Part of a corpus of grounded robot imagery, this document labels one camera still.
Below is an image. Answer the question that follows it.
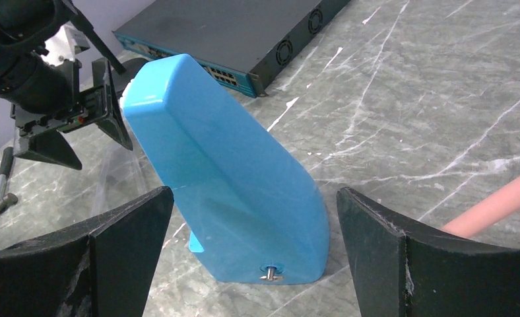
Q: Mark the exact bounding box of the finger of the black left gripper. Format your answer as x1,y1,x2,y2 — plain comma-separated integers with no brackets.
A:
13,129,82,170
92,58,133,151

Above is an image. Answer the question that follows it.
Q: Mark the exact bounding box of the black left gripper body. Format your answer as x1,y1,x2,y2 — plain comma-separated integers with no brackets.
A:
10,58,112,139

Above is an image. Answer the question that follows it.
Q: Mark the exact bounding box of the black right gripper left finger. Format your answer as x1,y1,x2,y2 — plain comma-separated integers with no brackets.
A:
0,186,174,316

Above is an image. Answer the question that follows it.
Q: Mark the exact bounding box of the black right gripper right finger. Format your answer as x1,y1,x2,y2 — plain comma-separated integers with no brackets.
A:
337,187,520,316

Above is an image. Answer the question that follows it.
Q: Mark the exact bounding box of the clear plastic metronome cover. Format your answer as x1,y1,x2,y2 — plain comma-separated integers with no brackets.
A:
89,142,148,217

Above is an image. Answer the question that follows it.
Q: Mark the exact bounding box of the blue metronome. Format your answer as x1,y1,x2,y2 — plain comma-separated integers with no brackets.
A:
123,54,330,284

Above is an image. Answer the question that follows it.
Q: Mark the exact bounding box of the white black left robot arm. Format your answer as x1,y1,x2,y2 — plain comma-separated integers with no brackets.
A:
0,1,133,170

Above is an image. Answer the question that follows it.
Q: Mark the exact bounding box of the black microphone on round stand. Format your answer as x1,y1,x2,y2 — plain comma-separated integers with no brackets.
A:
71,1,149,98

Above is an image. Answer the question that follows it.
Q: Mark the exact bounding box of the pink tripod music stand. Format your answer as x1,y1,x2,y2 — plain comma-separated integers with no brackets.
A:
441,176,520,238

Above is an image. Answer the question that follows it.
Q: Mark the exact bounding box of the red handled tool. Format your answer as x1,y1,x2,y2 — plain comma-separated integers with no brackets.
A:
0,147,18,214

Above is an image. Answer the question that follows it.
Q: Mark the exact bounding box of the black blue network switch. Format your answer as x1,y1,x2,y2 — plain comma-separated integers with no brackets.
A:
114,0,347,98

